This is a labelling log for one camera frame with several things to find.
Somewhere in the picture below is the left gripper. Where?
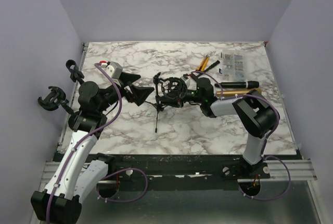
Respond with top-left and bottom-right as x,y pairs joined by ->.
97,71 -> 154,113

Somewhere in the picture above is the black tripod mic stand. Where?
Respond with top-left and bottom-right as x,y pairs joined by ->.
148,72 -> 188,133

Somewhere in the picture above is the black round-base mic stand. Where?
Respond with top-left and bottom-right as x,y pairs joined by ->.
66,59 -> 85,85

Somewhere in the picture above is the gold microphone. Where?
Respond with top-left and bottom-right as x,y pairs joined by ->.
215,88 -> 262,97

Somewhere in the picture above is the black round-base shockmount stand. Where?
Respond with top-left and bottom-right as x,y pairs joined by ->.
37,86 -> 78,130

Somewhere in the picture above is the black microphone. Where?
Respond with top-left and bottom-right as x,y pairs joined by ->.
214,81 -> 260,89

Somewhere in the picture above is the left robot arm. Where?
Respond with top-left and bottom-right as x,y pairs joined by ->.
31,70 -> 154,223

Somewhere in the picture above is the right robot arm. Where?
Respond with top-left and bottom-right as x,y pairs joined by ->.
153,74 -> 280,178

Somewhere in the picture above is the yellow utility knife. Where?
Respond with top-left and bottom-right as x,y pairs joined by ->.
196,55 -> 210,71

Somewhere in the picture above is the clear plastic screw box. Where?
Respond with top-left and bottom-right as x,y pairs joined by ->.
219,50 -> 247,82

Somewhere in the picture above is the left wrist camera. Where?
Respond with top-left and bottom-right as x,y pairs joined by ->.
99,61 -> 123,79

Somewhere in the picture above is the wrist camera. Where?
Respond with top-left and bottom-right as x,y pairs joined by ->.
99,61 -> 123,79
180,74 -> 198,90

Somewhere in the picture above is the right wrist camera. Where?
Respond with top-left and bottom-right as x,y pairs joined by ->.
180,74 -> 198,90

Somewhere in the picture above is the black T-handle tool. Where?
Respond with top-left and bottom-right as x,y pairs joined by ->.
203,60 -> 220,73

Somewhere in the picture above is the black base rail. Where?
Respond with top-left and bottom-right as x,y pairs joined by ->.
83,153 -> 287,192

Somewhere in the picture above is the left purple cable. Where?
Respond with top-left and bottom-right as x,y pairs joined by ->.
46,62 -> 149,223

